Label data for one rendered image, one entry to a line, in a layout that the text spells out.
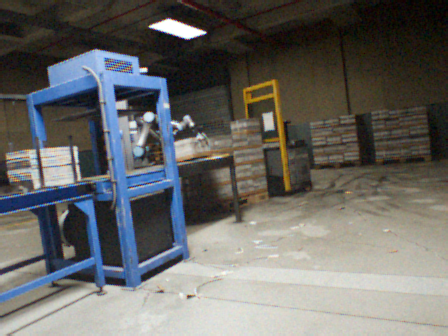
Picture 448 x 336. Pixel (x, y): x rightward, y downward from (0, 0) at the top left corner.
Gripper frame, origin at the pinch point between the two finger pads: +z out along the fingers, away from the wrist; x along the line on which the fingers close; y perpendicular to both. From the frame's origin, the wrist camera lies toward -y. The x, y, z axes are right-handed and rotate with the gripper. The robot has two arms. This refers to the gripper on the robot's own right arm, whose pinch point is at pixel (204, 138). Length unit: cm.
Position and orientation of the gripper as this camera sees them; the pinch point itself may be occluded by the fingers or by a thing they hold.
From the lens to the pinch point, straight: 422.9
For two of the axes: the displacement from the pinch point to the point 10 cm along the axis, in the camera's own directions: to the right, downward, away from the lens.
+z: 5.9, 7.7, -2.4
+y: -6.2, 6.2, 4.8
